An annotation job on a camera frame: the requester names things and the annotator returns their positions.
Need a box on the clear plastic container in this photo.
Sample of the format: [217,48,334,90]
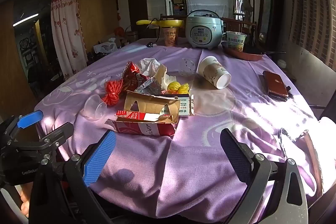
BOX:
[178,57,197,77]

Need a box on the green instant noodle cup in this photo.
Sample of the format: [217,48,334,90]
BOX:
[226,31,248,53]

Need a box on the purple printed tablecloth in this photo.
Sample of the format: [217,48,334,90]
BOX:
[34,38,336,223]

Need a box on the red net bag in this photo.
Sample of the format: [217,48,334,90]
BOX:
[101,79,124,107]

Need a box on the brown instant noodle cup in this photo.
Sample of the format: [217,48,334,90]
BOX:
[161,27,180,47]

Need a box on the yellow pan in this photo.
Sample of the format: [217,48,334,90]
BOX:
[136,19,184,29]

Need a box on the white medicine box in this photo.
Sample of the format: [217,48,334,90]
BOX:
[163,93,195,117]

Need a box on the clear plastic cup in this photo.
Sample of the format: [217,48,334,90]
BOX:
[82,94,108,122]

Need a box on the white floral paper cup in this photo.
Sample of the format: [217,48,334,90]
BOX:
[197,55,232,89]

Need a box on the brick pattern curtain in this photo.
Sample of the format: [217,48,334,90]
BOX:
[287,0,336,69]

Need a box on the standing fan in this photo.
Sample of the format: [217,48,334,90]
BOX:
[240,0,254,22]

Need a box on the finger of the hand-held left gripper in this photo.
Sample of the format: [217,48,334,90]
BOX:
[39,122,75,156]
[0,110,44,148]

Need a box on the red snack packet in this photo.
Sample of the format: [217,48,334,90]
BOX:
[121,61,158,94]

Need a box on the pale blue rice cooker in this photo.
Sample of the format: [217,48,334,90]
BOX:
[185,9,224,51]

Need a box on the white floral tissue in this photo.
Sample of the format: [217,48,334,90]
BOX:
[139,57,161,77]

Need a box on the black power plug cable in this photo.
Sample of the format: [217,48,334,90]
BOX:
[146,21,161,47]

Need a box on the beige crumpled paper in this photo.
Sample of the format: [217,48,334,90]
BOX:
[154,64,177,90]

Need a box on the brown phone wallet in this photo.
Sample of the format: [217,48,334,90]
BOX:
[262,70,291,102]

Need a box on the white plastic bag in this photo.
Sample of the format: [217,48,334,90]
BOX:
[93,42,118,54]

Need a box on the yellow foam fruit net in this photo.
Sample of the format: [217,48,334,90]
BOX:
[167,81,190,95]

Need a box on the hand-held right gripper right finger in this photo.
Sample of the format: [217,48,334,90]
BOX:
[220,128,309,224]

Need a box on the red and white carton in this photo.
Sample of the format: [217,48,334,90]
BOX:
[105,110,177,137]

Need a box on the person's left hand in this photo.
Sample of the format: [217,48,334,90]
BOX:
[20,184,35,218]

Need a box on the torn shiny wrapper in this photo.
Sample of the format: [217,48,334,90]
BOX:
[280,127,325,194]

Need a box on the red frying pan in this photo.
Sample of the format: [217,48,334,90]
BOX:
[221,41,287,62]

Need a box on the brown cardboard piece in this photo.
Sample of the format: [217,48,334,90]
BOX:
[123,90,181,124]

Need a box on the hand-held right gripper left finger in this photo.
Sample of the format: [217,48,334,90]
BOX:
[29,130,117,224]

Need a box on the tall dark wooden clock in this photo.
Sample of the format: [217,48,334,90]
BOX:
[258,0,285,42]

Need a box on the floral curtain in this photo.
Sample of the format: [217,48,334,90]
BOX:
[50,0,88,80]

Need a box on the white covered shelf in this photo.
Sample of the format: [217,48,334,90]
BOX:
[184,0,235,18]

